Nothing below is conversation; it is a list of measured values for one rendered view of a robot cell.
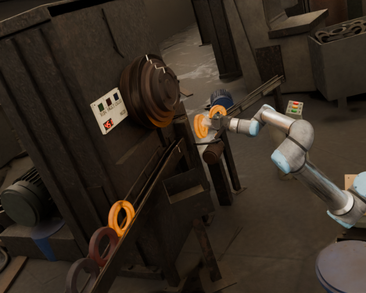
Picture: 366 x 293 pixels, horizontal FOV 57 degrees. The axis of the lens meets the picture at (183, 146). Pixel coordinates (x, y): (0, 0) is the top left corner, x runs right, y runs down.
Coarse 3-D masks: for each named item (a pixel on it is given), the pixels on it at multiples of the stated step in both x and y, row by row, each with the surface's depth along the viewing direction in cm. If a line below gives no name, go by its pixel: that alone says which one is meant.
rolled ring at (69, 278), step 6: (84, 258) 150; (90, 258) 152; (78, 264) 145; (84, 264) 148; (90, 264) 151; (96, 264) 155; (72, 270) 143; (78, 270) 145; (90, 270) 155; (96, 270) 154; (72, 276) 142; (96, 276) 154; (66, 282) 142; (72, 282) 141; (90, 282) 154; (66, 288) 141; (72, 288) 141; (90, 288) 152
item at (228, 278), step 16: (176, 176) 192; (192, 176) 194; (176, 192) 196; (192, 192) 192; (208, 192) 170; (176, 208) 169; (192, 208) 171; (208, 208) 173; (192, 224) 192; (208, 240) 196; (208, 256) 200; (208, 272) 216; (224, 272) 212; (208, 288) 204
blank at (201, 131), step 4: (196, 116) 215; (200, 116) 216; (196, 120) 213; (200, 120) 216; (196, 124) 212; (200, 124) 215; (196, 128) 212; (200, 128) 214; (204, 128) 221; (196, 132) 213; (200, 132) 214; (204, 132) 220; (200, 136) 215; (204, 136) 219
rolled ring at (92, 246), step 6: (102, 228) 161; (108, 228) 164; (96, 234) 158; (102, 234) 160; (108, 234) 166; (114, 234) 167; (90, 240) 157; (96, 240) 156; (114, 240) 167; (90, 246) 155; (96, 246) 156; (114, 246) 167; (90, 252) 155; (96, 252) 156; (96, 258) 155; (108, 258) 163; (102, 264) 158; (108, 264) 162
